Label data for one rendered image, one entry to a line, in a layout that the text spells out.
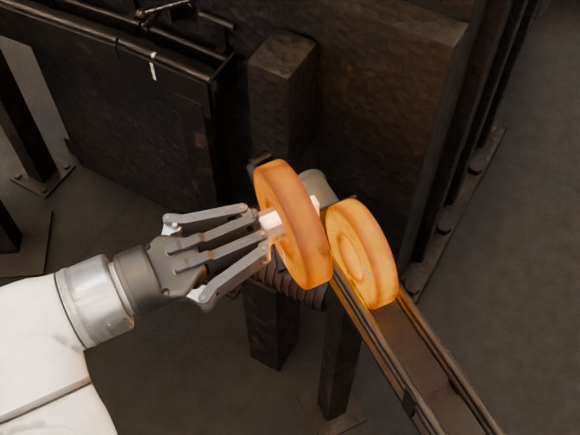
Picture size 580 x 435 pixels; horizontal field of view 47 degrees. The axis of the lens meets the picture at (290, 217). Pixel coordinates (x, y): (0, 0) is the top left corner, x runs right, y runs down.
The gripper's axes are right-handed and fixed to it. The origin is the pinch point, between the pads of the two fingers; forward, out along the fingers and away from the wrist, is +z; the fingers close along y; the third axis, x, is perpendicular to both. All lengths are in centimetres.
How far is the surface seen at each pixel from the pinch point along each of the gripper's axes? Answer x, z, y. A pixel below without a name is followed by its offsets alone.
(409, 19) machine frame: -0.9, 29.9, -23.2
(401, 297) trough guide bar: -18.7, 12.4, 7.6
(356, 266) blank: -19.8, 9.4, 0.0
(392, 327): -23.5, 10.4, 9.2
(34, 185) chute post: -83, -40, -93
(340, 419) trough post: -86, 7, 2
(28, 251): -83, -47, -72
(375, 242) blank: -9.4, 10.3, 2.8
